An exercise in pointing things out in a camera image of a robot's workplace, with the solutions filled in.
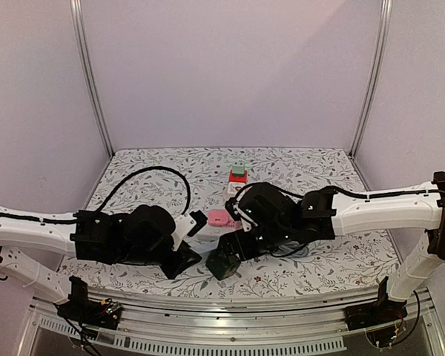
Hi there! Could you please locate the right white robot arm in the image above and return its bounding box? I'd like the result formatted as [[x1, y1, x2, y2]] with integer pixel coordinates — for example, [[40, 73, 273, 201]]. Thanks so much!
[[206, 171, 445, 323]]

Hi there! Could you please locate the red cube socket adapter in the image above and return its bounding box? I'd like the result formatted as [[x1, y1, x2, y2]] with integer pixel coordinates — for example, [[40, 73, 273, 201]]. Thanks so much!
[[228, 171, 248, 185]]

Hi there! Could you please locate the dark green cube adapter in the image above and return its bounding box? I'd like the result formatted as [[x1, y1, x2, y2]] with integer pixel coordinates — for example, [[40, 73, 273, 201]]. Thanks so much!
[[205, 249, 241, 281]]

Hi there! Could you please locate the white cartoon cube adapter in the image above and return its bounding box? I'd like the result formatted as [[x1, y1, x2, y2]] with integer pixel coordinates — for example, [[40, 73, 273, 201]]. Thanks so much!
[[224, 182, 245, 199]]

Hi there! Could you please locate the pink flat plug adapter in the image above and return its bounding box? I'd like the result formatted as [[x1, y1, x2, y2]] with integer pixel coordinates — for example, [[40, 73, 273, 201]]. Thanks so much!
[[207, 209, 234, 228]]

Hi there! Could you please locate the right aluminium frame post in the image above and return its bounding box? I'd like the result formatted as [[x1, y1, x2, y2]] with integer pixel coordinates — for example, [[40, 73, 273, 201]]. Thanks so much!
[[349, 0, 393, 160]]

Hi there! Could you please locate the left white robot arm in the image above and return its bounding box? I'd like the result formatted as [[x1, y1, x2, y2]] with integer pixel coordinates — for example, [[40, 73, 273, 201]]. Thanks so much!
[[0, 205, 207, 322]]

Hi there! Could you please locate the white power strip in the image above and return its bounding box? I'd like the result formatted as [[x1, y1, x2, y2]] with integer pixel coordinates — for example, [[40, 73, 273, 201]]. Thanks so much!
[[190, 225, 233, 246]]

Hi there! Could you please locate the mint green cube adapter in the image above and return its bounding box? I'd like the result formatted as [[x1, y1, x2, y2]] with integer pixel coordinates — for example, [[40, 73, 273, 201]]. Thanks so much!
[[231, 161, 245, 177]]

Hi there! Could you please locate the aluminium front rail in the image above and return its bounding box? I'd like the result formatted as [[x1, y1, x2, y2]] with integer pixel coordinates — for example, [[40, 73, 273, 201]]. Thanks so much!
[[22, 287, 445, 353]]

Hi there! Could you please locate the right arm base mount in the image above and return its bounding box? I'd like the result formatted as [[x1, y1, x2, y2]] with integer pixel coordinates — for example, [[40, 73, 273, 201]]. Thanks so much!
[[343, 277, 407, 331]]

